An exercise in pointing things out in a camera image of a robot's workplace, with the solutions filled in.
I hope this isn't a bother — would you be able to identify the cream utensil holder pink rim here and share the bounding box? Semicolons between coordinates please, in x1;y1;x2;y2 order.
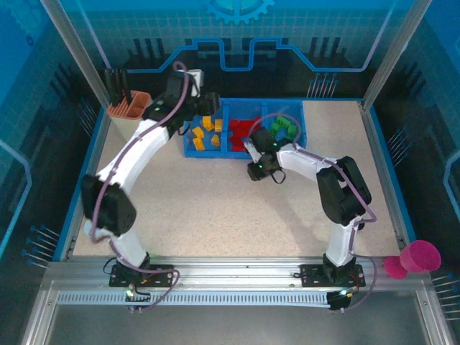
106;91;152;136

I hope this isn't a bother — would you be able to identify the black controller box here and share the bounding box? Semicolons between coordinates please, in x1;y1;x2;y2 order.
327;289;355;312

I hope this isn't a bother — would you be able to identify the magenta hourglass-shaped cup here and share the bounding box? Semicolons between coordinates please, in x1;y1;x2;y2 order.
382;239;442;280

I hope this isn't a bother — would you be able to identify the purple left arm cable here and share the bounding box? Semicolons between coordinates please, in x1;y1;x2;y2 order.
89;61;190;312

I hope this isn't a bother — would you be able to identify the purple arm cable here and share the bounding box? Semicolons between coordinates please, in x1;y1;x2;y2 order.
246;114;378;312
89;61;190;312

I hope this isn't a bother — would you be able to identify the black utensil handle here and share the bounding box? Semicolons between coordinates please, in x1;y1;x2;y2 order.
120;68;132;104
114;68;123;108

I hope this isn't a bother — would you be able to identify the aluminium front rail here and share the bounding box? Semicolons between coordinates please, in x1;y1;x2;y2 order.
42;255;432;293

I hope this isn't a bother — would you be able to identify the aluminium side rail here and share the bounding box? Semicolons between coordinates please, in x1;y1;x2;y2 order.
52;106;112;262
357;100;413;252

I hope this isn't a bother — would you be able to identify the aluminium frame post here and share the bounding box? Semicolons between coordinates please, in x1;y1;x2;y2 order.
362;0;434;111
38;0;113;105

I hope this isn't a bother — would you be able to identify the white slotted cable duct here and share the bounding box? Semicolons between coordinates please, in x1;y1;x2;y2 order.
55;290;334;307

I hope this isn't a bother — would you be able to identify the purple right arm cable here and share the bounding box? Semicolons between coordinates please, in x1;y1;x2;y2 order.
246;114;378;312

